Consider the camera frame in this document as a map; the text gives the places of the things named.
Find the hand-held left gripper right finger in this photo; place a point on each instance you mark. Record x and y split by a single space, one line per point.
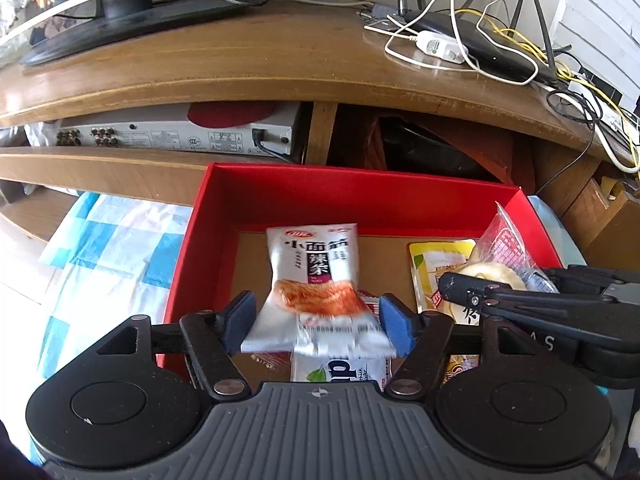
397 322

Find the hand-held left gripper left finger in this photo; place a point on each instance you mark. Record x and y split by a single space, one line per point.
240 317

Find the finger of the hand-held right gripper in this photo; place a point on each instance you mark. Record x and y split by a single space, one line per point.
525 302
590 275

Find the round pastry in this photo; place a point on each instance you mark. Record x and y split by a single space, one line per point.
500 275

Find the white wafer packet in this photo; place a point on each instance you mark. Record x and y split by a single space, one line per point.
345 371

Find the yellow white snack packet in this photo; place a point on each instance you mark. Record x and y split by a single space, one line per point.
435 260

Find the gold foil snack packet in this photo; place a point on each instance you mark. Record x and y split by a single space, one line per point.
462 371

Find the white spicy strip packet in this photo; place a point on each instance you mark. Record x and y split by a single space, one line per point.
310 270

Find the red cardboard box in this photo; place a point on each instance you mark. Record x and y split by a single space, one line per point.
350 195

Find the brown cardboard box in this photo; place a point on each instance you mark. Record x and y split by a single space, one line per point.
610 230

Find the blue white checkered tablecloth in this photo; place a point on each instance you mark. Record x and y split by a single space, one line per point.
110 270

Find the silver disc player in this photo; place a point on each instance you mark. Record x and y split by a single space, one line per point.
165 137

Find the red round lid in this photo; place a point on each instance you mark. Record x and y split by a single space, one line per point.
230 114

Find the stack of white boards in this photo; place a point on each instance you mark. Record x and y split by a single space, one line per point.
600 25

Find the black router with antennas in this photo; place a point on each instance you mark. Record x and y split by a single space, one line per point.
480 47

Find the wooden television cabinet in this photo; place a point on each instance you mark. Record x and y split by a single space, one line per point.
225 60

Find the clear plastic bag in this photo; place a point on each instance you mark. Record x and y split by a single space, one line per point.
40 135

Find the white power adapter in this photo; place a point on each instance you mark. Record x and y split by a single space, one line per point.
437 45

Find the flat screen television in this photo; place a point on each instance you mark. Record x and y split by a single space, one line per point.
125 2

